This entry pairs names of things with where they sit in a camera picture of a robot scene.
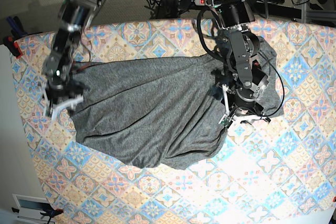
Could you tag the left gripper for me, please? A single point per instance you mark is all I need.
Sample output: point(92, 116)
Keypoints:
point(238, 111)

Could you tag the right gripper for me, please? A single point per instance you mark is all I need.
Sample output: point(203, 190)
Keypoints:
point(56, 100)

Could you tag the grey t-shirt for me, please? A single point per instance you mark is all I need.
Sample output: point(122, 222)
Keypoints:
point(148, 112)

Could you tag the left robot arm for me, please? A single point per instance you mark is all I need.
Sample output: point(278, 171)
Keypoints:
point(241, 82)

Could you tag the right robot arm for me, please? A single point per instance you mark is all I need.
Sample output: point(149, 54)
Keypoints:
point(75, 16)

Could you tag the patterned tablecloth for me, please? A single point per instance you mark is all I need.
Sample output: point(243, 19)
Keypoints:
point(265, 172)

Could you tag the red black clamp upper left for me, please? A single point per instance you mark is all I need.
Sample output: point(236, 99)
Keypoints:
point(12, 46)

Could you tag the black clamp lower left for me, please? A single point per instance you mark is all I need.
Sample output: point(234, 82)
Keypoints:
point(50, 213)

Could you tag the white floor vent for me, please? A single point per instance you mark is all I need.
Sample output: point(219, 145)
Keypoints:
point(29, 208)

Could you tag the blue handled clamp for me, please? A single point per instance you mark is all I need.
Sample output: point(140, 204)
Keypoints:
point(17, 27)

